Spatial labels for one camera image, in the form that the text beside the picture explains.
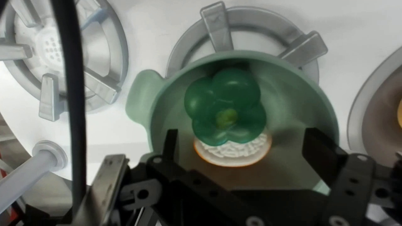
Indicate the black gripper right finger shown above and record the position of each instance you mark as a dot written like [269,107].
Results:
[322,155]

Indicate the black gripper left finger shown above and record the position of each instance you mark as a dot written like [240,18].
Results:
[170,146]

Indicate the mint green toy pot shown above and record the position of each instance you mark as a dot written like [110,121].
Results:
[293,104]

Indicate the yellow plushie ball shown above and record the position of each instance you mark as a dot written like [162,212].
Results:
[398,113]

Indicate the grey round sink basin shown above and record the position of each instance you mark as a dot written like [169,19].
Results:
[368,126]

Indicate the toy bread slice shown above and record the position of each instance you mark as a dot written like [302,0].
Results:
[234,153]

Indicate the grey toy stove burner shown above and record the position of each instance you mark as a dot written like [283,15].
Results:
[218,25]
[105,54]

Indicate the white toy kitchen unit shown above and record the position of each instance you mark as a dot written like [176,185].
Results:
[142,25]

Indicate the white rod with flange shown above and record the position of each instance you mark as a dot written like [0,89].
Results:
[29,177]

